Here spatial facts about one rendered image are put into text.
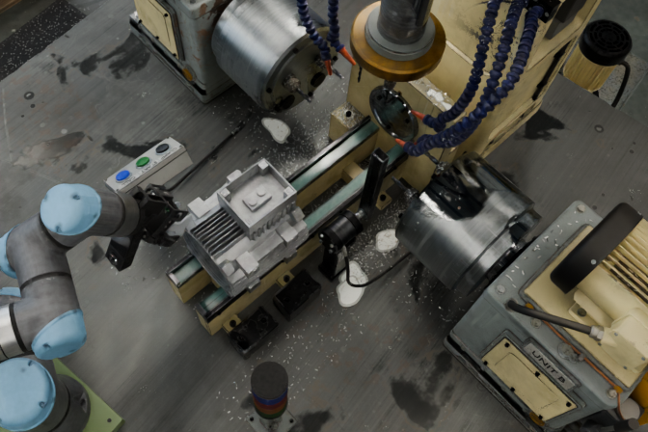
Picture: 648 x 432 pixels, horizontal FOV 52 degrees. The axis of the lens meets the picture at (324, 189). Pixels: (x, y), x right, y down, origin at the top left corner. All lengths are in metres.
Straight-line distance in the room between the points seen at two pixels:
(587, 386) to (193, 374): 0.81
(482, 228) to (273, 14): 0.65
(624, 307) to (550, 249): 0.21
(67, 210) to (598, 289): 0.83
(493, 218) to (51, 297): 0.79
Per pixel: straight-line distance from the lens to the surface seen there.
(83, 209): 1.02
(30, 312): 1.05
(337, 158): 1.60
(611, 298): 1.18
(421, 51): 1.25
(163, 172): 1.43
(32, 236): 1.09
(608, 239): 1.14
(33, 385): 1.34
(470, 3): 1.41
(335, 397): 1.52
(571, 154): 1.90
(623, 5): 3.56
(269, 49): 1.49
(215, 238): 1.30
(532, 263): 1.30
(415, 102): 1.48
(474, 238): 1.31
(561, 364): 1.27
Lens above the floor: 2.29
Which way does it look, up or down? 62 degrees down
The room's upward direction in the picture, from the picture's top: 8 degrees clockwise
